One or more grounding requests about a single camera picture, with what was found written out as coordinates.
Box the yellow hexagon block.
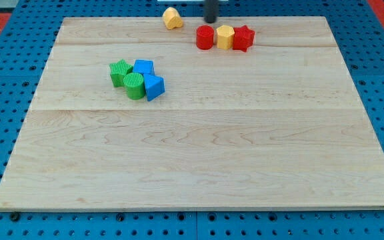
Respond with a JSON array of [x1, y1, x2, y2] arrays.
[[216, 25, 235, 50]]

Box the wooden board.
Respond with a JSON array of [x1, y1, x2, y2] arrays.
[[0, 17, 384, 212]]

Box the blue triangle block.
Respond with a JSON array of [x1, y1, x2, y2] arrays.
[[143, 74, 165, 101]]

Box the green cylinder block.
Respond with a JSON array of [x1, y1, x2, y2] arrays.
[[123, 73, 145, 100]]

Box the blue cube block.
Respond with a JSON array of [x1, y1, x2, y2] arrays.
[[133, 59, 155, 75]]

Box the red cylinder block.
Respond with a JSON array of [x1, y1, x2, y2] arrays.
[[196, 25, 214, 50]]

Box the green star block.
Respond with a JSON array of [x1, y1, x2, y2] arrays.
[[109, 59, 133, 87]]

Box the red star block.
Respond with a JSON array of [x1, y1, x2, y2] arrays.
[[232, 25, 255, 52]]

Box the yellow heart block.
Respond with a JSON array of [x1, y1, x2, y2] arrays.
[[162, 7, 183, 30]]

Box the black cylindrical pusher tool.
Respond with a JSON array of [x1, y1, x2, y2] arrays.
[[203, 0, 219, 23]]

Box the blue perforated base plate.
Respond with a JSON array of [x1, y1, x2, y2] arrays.
[[0, 0, 384, 239]]

